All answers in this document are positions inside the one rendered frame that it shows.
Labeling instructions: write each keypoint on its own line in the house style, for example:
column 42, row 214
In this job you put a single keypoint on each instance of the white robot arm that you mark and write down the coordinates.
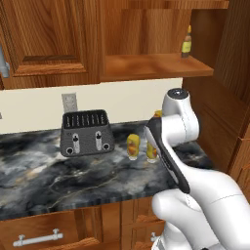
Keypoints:
column 221, row 201

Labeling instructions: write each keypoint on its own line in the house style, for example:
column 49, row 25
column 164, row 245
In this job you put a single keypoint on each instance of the tall wooden side cabinet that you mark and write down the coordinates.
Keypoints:
column 221, row 130

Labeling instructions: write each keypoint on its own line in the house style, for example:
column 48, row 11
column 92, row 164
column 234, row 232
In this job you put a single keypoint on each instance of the wooden base cabinet door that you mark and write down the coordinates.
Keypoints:
column 138, row 224

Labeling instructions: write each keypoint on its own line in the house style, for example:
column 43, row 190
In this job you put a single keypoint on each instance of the closed wooden cabinet door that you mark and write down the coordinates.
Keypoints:
column 49, row 39

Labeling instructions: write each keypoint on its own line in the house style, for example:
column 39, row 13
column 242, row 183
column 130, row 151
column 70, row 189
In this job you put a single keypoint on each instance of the open wooden cabinet door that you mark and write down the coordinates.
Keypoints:
column 236, row 45

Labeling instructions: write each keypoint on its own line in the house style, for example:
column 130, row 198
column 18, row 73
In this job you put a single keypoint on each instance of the yellow object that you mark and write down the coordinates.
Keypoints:
column 158, row 113

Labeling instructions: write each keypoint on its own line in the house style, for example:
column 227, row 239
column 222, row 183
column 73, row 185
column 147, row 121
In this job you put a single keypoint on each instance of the dark grey toaster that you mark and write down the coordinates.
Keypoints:
column 86, row 136

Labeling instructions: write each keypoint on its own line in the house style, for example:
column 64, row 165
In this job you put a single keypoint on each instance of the yellow green bottle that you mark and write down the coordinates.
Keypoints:
column 186, row 44

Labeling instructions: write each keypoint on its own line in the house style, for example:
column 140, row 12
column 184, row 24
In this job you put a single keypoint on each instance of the wooden drawer front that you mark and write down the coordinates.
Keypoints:
column 35, row 224

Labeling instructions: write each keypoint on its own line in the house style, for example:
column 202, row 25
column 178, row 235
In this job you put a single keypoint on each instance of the grey wall outlet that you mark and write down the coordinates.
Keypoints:
column 69, row 102

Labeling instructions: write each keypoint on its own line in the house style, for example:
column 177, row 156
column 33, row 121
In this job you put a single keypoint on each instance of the open wooden wall cabinet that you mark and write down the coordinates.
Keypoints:
column 153, row 65

